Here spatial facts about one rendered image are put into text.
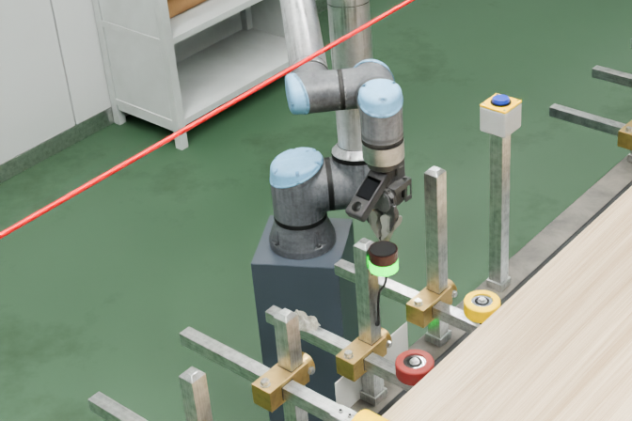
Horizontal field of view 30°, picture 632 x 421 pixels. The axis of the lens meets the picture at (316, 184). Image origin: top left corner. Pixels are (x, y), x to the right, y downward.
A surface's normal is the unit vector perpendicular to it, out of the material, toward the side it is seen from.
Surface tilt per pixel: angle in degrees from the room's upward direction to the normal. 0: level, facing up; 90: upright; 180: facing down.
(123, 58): 90
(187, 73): 0
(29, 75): 90
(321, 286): 90
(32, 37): 90
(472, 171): 0
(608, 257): 0
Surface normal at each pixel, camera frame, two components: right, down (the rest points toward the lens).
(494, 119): -0.65, 0.44
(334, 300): -0.18, 0.53
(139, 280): -0.07, -0.85
